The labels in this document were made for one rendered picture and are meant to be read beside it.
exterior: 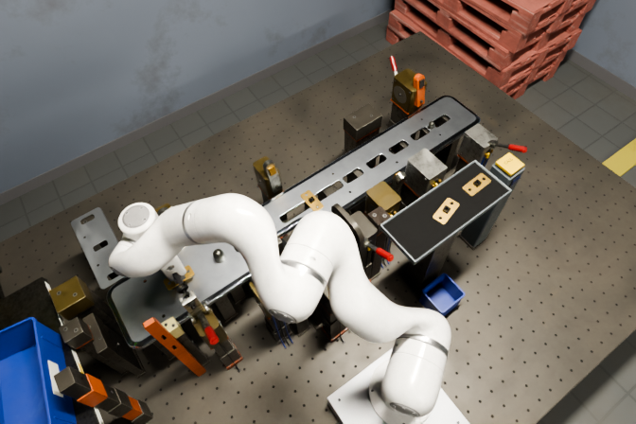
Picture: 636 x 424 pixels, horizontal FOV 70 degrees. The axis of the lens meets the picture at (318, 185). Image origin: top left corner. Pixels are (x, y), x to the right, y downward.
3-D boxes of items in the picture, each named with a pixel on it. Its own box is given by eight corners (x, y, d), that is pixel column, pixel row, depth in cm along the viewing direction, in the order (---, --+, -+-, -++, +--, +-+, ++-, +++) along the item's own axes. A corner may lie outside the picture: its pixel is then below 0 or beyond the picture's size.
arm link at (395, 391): (437, 362, 119) (456, 332, 100) (419, 436, 109) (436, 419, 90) (393, 345, 122) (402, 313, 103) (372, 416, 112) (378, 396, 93)
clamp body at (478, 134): (456, 183, 186) (479, 122, 156) (478, 203, 180) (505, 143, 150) (443, 192, 183) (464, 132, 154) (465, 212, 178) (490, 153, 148)
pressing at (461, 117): (442, 89, 176) (443, 86, 175) (486, 123, 165) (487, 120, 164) (103, 291, 133) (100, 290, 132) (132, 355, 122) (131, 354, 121)
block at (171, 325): (205, 352, 150) (172, 315, 120) (210, 362, 148) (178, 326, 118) (196, 359, 149) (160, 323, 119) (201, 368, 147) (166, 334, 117)
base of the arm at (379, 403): (448, 394, 131) (461, 378, 116) (404, 445, 124) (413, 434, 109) (398, 345, 140) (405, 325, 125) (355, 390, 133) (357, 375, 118)
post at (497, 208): (471, 225, 174) (506, 152, 138) (486, 239, 170) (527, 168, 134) (457, 236, 171) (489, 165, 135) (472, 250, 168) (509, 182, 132)
